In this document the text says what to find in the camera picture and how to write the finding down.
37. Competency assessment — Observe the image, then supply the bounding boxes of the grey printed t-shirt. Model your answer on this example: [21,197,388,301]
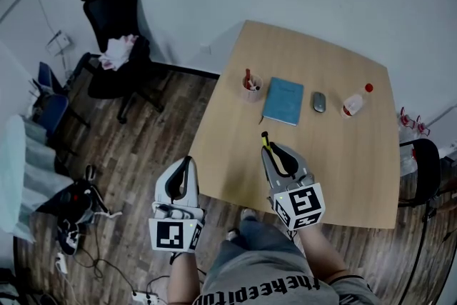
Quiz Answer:
[191,249,383,305]

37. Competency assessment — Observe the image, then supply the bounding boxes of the black folding chair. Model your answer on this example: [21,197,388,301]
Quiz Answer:
[397,138,457,209]

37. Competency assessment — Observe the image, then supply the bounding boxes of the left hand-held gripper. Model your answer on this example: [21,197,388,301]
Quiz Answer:
[147,154,206,255]

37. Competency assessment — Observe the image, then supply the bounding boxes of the white crumpled clothes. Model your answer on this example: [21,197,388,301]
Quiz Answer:
[97,34,140,72]

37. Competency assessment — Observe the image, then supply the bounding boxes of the black wristband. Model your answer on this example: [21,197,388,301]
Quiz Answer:
[328,274,364,286]

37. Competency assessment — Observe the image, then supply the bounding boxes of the blue chair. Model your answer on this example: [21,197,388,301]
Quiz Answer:
[29,61,91,155]

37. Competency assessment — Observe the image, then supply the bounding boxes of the grey computer mouse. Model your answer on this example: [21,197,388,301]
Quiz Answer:
[312,91,328,114]

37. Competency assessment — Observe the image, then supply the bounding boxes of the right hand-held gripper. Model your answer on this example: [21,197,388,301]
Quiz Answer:
[261,141,327,231]

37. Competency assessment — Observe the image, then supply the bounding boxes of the blue jeans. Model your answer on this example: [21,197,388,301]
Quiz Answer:
[216,216,305,262]

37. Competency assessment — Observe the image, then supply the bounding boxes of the clear bottle with red cap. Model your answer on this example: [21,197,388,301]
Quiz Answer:
[341,82,375,120]

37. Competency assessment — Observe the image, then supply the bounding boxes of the white power adapter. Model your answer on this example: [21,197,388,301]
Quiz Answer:
[54,251,69,275]

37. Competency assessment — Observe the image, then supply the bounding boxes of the white power strip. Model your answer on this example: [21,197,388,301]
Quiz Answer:
[131,290,160,305]

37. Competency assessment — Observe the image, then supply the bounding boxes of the clear plastic bag red handles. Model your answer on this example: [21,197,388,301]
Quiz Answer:
[397,106,431,176]

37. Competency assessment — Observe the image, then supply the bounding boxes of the black office chair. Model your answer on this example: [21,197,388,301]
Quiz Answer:
[76,0,221,125]

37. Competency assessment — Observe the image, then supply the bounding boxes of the pink pen holder cup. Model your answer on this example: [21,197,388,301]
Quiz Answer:
[241,74,264,104]

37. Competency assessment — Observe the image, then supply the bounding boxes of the black bag with gear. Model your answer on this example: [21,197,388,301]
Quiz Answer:
[35,163,123,257]

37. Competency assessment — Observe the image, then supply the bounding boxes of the round table with white cloth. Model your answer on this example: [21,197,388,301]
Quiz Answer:
[0,113,75,244]

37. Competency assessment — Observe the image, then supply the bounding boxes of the black cable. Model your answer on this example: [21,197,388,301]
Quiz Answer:
[76,245,139,294]

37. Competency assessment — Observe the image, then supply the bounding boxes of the person's right forearm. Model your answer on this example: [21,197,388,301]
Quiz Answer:
[298,224,350,286]

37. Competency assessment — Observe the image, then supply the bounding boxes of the blue notebook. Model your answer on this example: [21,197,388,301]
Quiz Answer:
[261,76,305,127]

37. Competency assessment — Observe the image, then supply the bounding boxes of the person's left forearm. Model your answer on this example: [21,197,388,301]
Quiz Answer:
[166,252,201,305]

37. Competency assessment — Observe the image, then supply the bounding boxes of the white wall box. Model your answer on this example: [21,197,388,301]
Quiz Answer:
[45,29,74,57]

